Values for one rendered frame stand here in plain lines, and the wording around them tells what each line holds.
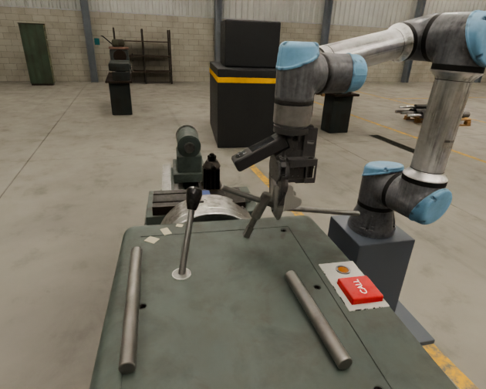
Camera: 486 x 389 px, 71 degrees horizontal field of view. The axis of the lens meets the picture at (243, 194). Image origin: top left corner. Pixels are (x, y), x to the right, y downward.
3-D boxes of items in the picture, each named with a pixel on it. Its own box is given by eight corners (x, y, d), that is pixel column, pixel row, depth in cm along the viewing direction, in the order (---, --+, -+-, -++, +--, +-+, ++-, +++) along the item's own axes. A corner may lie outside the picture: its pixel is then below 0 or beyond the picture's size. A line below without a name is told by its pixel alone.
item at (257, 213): (241, 237, 77) (264, 194, 73) (240, 232, 79) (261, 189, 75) (251, 240, 77) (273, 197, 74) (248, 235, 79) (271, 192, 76)
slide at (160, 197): (245, 210, 163) (245, 201, 161) (152, 215, 155) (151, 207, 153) (238, 194, 179) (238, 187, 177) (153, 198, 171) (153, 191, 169)
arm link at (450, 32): (403, 204, 110) (458, 15, 89) (447, 226, 98) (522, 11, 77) (376, 210, 105) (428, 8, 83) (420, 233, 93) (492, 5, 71)
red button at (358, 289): (382, 304, 61) (384, 295, 60) (351, 308, 59) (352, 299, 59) (364, 282, 66) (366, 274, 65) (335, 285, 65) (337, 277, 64)
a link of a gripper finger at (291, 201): (302, 224, 75) (305, 185, 72) (275, 226, 74) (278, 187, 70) (296, 218, 78) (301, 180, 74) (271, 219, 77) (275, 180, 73)
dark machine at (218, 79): (287, 147, 590) (298, 21, 510) (217, 148, 571) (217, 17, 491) (264, 123, 753) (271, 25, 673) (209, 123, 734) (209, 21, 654)
